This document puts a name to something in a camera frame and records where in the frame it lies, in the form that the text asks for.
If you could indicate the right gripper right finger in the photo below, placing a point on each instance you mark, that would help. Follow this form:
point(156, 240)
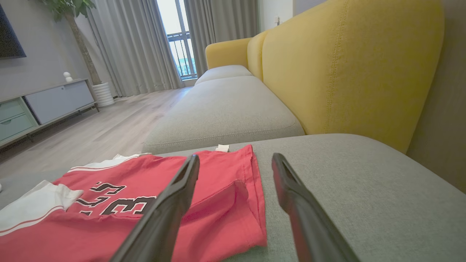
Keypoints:
point(309, 225)

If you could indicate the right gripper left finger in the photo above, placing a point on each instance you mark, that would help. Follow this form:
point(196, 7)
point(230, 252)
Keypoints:
point(160, 225)

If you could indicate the red and white jersey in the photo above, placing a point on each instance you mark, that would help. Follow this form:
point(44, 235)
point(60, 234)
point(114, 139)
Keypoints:
point(225, 218)

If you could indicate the large grey sofa seat cushion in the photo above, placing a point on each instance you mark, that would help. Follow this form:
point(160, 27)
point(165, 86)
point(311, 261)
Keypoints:
point(364, 189)

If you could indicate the white ribbed plant pot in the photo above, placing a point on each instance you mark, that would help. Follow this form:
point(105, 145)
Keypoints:
point(103, 94)

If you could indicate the wide yellow sofa backrest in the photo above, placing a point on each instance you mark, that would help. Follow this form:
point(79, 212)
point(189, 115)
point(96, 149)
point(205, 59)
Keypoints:
point(346, 72)

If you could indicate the grey TV cabinet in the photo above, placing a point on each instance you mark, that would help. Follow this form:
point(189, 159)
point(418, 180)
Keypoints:
point(58, 102)

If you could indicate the small grey sofa seat cushion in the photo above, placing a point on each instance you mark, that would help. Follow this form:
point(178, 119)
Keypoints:
point(222, 72)

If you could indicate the small white figurine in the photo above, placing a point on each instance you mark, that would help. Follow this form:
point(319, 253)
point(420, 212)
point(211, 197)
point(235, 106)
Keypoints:
point(67, 77)

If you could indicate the narrow yellow sofa backrest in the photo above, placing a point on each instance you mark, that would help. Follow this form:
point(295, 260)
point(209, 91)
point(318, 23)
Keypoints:
point(256, 54)

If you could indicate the wide grey curtain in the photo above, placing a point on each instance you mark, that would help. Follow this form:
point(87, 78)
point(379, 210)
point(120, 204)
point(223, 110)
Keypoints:
point(134, 47)

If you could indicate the balcony glass door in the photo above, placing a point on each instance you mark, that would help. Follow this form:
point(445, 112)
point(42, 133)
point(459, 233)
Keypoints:
point(178, 43)

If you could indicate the yellow sofa armrest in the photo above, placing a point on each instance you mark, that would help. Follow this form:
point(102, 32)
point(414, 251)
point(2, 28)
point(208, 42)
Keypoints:
point(225, 52)

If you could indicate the green indoor tree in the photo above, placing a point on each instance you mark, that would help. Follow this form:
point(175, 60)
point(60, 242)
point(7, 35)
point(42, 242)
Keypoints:
point(82, 43)

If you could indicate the black television screen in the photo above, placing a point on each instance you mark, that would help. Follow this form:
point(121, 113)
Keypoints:
point(9, 36)

